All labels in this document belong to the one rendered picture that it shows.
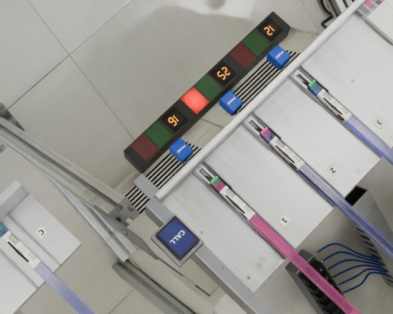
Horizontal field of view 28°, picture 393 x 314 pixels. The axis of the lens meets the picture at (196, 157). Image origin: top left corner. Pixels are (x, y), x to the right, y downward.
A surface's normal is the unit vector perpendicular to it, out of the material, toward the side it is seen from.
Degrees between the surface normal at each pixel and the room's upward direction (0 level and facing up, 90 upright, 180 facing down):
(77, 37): 0
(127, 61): 0
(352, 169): 42
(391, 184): 0
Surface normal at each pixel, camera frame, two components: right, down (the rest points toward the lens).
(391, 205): 0.51, 0.25
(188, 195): 0.04, -0.29
